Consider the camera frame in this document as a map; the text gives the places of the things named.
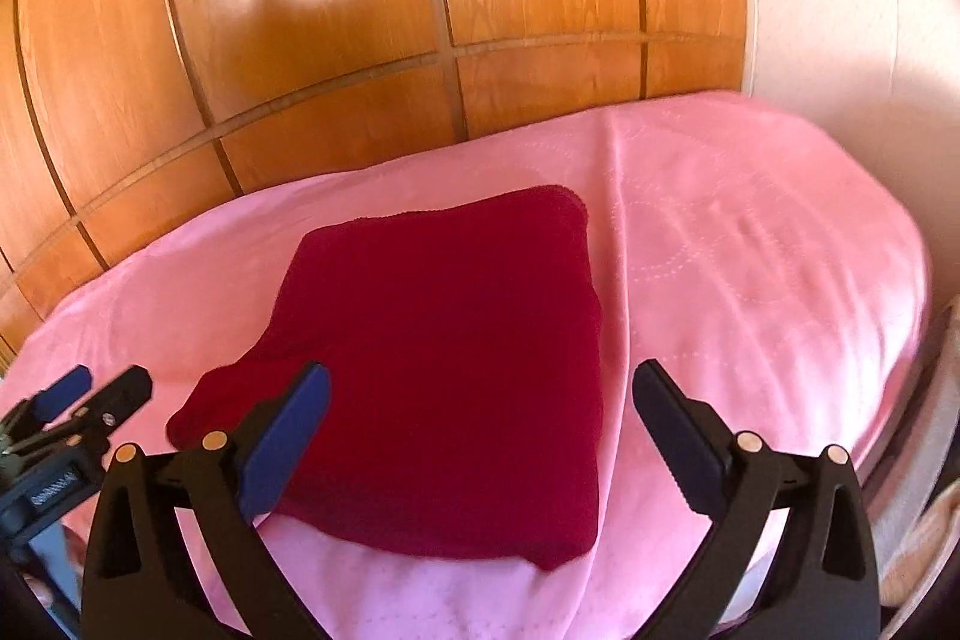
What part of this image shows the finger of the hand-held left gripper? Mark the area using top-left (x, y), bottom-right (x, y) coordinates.
top-left (45, 366), bottom-right (153, 455)
top-left (0, 365), bottom-right (92, 438)

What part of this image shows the dark red garment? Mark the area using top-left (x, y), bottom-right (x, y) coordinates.
top-left (165, 184), bottom-right (608, 573)

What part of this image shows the pink blanket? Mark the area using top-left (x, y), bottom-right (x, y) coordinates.
top-left (0, 92), bottom-right (935, 640)

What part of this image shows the wooden wardrobe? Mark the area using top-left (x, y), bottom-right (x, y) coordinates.
top-left (0, 0), bottom-right (751, 363)

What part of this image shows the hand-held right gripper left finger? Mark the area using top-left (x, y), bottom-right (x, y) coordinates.
top-left (84, 361), bottom-right (332, 640)

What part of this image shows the white bed base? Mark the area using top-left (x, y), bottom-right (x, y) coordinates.
top-left (855, 299), bottom-right (960, 536)

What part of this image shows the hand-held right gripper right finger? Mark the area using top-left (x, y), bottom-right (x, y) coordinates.
top-left (632, 357), bottom-right (880, 640)

